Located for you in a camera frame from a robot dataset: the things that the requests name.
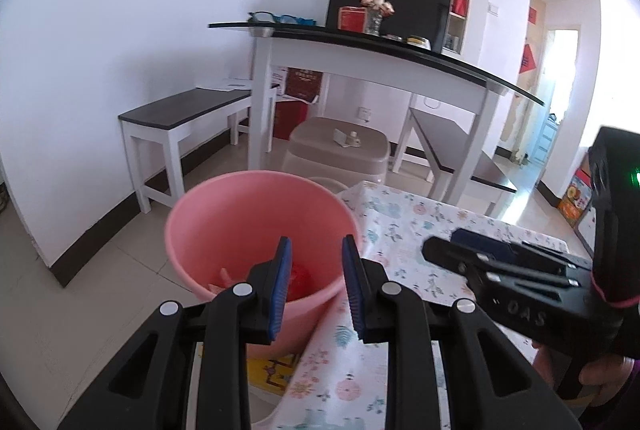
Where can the white papers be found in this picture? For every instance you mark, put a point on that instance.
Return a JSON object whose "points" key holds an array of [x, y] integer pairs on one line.
{"points": [[225, 83]]}

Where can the red paper wall decoration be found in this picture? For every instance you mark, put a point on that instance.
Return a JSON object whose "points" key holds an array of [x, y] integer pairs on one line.
{"points": [[530, 58]]}

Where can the white light switch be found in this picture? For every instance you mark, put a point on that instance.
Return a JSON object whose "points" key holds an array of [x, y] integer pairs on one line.
{"points": [[493, 9]]}

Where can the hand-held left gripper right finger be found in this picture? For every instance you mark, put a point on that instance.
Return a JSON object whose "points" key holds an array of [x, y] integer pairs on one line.
{"points": [[351, 290]]}

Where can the red paper bag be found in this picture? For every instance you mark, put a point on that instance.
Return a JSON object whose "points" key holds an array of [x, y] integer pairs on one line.
{"points": [[460, 5]]}

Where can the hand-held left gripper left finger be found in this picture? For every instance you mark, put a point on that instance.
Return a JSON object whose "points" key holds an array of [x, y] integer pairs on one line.
{"points": [[282, 290]]}

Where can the artificial flowers in vase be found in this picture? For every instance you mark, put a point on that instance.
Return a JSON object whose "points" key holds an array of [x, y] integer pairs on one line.
{"points": [[375, 4]]}

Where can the small white bottle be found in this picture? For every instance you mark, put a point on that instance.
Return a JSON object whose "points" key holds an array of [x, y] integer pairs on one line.
{"points": [[355, 139]]}

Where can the small red box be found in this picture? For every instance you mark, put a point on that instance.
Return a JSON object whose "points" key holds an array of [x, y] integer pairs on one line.
{"points": [[352, 18]]}

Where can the round tin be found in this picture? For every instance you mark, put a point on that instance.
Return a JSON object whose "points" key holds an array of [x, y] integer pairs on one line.
{"points": [[419, 42]]}

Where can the beige lidded storage bin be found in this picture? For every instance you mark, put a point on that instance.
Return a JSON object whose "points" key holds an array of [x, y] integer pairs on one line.
{"points": [[330, 154]]}

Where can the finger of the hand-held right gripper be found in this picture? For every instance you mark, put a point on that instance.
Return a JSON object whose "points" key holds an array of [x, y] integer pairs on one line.
{"points": [[455, 260], [495, 247]]}

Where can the light blue cabinet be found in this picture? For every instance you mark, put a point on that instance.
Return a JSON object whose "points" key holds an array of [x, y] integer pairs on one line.
{"points": [[545, 142]]}

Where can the white table with glass top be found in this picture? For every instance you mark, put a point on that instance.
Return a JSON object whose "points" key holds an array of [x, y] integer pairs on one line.
{"points": [[380, 54]]}

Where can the white bench with dark top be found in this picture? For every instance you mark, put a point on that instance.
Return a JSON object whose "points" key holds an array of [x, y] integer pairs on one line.
{"points": [[440, 134], [185, 107]]}

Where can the dark red gift box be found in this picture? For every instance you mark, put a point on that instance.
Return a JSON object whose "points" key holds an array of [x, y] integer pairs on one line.
{"points": [[305, 83]]}

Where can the yellow patterned box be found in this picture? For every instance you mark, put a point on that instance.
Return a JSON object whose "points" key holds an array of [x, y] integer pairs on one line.
{"points": [[270, 375]]}

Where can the black monitor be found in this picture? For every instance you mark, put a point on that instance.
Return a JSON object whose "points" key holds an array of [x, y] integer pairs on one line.
{"points": [[415, 4]]}

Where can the person's right hand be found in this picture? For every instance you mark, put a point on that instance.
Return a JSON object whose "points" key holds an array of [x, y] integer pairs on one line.
{"points": [[607, 370]]}

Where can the colourful printed carton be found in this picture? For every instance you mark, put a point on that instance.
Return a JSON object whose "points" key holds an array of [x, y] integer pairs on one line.
{"points": [[575, 200]]}

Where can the small white holder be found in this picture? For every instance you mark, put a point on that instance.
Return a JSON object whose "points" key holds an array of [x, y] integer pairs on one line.
{"points": [[342, 138]]}

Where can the black eyeglasses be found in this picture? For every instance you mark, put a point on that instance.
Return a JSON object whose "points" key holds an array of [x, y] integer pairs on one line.
{"points": [[262, 16]]}

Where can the pink plastic bucket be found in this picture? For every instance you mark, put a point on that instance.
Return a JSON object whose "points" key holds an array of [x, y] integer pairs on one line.
{"points": [[240, 210]]}

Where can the white wall socket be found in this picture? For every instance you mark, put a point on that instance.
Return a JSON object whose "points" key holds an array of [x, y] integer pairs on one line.
{"points": [[363, 113]]}

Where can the red cardboard box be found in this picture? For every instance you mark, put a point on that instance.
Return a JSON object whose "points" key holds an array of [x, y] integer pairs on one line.
{"points": [[290, 119]]}

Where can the red plastic wrapper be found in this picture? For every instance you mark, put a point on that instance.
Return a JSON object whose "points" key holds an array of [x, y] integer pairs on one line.
{"points": [[299, 281]]}

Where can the floral tablecloth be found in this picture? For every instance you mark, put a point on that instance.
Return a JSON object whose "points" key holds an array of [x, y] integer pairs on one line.
{"points": [[400, 230]]}

